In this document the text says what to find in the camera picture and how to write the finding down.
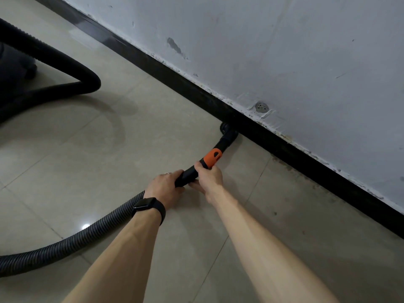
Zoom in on person's left hand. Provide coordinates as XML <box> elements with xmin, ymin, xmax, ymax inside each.
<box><xmin>143</xmin><ymin>169</ymin><xmax>186</xmax><ymax>211</ymax></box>

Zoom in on person's right hand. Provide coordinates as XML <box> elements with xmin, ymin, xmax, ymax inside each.
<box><xmin>188</xmin><ymin>160</ymin><xmax>224</xmax><ymax>205</ymax></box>

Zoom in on black vacuum hose with nozzle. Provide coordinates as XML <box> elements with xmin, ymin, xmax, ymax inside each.
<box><xmin>0</xmin><ymin>18</ymin><xmax>239</xmax><ymax>278</ymax></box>

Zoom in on grey vacuum cleaner orange knobs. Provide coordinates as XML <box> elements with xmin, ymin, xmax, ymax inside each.
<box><xmin>0</xmin><ymin>42</ymin><xmax>39</xmax><ymax>108</ymax></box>

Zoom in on person's left forearm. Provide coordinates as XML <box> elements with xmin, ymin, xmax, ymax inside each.
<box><xmin>63</xmin><ymin>208</ymin><xmax>162</xmax><ymax>303</ymax></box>

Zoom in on person's right forearm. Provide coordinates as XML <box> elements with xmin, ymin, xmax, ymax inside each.
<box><xmin>208</xmin><ymin>186</ymin><xmax>340</xmax><ymax>303</ymax></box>

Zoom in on black smartwatch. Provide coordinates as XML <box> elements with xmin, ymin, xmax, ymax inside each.
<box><xmin>131</xmin><ymin>197</ymin><xmax>167</xmax><ymax>227</ymax></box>

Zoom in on black baseboard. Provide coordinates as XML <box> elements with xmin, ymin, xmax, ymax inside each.
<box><xmin>30</xmin><ymin>0</ymin><xmax>404</xmax><ymax>240</ymax></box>

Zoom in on round grey wall outlet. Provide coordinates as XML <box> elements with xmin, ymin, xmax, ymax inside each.
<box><xmin>253</xmin><ymin>100</ymin><xmax>274</xmax><ymax>116</ymax></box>

